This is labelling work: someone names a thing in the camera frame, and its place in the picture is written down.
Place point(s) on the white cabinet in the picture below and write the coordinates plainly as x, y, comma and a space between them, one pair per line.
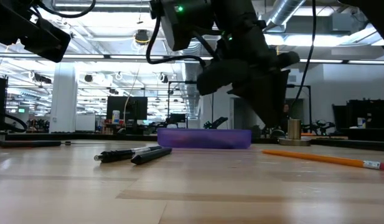
85, 123

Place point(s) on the person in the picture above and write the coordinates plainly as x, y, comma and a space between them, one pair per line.
286, 115

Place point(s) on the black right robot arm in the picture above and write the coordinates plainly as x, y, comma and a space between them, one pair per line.
235, 18

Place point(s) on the large black monitor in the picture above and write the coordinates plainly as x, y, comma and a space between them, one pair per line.
126, 107

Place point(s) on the black equipment rack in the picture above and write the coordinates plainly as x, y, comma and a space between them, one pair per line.
366, 118

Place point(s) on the silver metal post with base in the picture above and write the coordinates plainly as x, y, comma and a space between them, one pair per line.
293, 129

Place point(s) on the purple translucent supply box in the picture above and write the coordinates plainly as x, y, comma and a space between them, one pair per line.
204, 138

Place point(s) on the white canister blue label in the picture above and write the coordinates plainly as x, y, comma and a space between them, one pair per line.
116, 116

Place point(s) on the white building pillar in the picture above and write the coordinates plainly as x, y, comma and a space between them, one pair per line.
64, 99

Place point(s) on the black background robot arm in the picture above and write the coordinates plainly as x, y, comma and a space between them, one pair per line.
218, 122
319, 126

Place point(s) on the orange pencil pink eraser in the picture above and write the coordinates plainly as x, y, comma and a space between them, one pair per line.
319, 158

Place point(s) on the small black monitor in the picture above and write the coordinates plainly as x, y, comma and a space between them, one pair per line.
177, 118

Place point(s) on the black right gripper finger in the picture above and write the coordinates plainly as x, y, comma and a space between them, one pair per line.
260, 102
279, 99

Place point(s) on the silver ventilation duct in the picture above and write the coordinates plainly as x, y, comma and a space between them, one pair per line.
285, 9

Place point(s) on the black aluminium table frame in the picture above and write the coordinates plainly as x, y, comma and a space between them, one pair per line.
350, 144

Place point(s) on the black tubular stand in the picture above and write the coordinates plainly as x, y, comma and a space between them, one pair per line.
303, 86
179, 82

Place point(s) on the black pen white lettering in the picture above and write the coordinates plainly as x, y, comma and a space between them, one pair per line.
151, 156

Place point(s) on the clear barrel ballpoint pen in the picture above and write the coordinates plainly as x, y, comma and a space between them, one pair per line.
117, 154

